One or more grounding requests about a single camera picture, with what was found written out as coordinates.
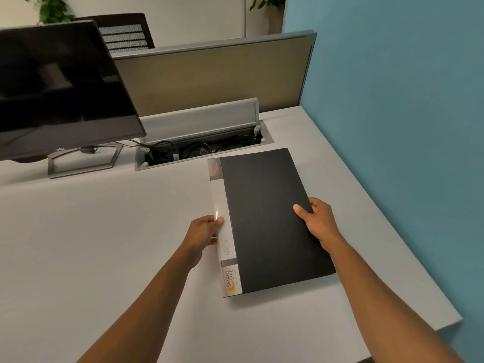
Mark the person's left hand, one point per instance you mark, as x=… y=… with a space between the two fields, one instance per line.
x=200 y=238

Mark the person's right hand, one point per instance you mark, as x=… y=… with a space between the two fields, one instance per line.
x=321 y=223

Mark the black folder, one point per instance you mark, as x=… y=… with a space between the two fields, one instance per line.
x=264 y=230

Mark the person's right forearm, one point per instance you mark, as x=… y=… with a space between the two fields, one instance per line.
x=389 y=310

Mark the person's left forearm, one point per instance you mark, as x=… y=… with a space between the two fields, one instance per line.
x=140 y=313

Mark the silver monitor stand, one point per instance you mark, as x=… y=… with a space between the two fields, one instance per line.
x=79 y=170

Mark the beige fabric partition panel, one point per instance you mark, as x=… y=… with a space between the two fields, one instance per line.
x=211 y=79

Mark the black computer monitor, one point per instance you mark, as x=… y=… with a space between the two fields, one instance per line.
x=56 y=90

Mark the black mesh office chair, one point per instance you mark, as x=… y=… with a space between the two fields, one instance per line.
x=124 y=33

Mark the large green potted plant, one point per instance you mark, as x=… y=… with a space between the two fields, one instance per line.
x=274 y=1

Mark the small green plant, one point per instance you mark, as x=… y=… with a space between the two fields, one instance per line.
x=51 y=9

